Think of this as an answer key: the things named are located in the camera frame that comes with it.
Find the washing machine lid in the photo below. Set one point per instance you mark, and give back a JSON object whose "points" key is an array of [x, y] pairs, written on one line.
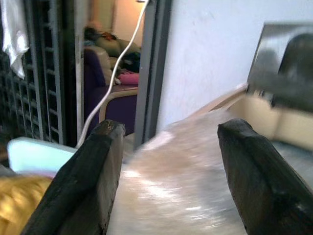
{"points": [[281, 56]]}

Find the white hanging cloth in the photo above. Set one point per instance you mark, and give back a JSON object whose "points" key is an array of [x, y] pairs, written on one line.
{"points": [[15, 36]]}

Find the yellow cloth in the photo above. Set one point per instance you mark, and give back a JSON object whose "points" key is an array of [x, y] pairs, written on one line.
{"points": [[18, 203]]}

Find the purple sofa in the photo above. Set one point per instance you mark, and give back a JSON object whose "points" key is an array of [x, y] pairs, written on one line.
{"points": [[117, 102]]}

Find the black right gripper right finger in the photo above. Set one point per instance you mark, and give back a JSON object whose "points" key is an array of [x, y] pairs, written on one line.
{"points": [[264, 181]]}

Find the dark metal grille gate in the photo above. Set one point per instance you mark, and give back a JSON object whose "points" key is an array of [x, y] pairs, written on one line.
{"points": [[36, 80]]}

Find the pink folded cloth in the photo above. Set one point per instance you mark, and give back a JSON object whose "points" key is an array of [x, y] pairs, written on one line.
{"points": [[128, 78]]}

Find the light blue plastic basket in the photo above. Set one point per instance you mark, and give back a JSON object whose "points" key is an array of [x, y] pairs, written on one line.
{"points": [[36, 156]]}

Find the grey door frame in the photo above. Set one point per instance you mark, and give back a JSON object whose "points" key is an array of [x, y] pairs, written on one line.
{"points": [[150, 71]]}

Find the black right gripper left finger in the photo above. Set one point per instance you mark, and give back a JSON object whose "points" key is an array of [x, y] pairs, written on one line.
{"points": [[80, 181]]}

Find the pile of clothes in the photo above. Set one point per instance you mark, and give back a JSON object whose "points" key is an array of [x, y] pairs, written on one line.
{"points": [[111, 41]]}

